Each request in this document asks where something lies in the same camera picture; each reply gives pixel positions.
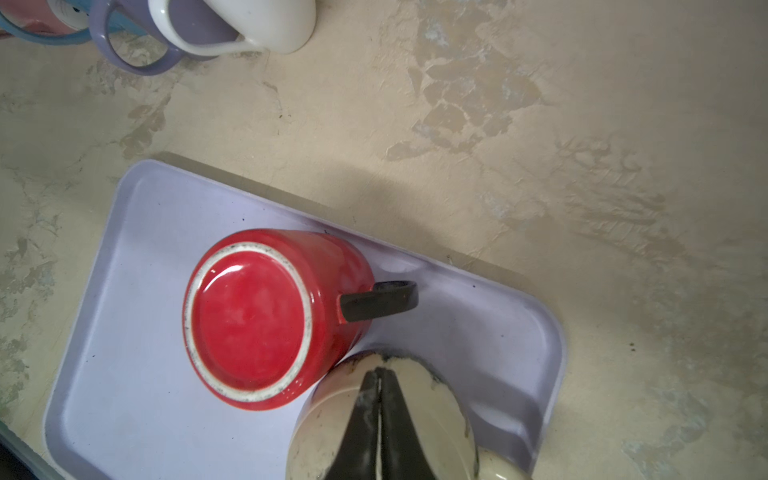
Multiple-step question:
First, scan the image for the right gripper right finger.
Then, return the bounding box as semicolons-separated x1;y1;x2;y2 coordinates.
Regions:
377;367;436;480

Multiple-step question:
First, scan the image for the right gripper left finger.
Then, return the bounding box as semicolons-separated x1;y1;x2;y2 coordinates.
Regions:
325;368;381;480

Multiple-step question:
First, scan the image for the red mug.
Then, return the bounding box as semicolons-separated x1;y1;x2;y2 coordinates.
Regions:
182;229;419;411

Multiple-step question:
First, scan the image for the white mug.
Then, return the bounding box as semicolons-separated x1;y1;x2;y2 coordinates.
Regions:
148;0;317;57

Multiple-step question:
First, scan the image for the blue flowered mug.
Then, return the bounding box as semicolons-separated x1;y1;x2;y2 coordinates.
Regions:
0;0;148;47

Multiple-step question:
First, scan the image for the pink patterned mug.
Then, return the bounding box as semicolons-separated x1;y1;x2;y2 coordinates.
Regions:
1;0;74;36

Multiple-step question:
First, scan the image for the lavender plastic tray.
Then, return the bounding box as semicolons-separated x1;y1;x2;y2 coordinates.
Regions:
44;160;567;479

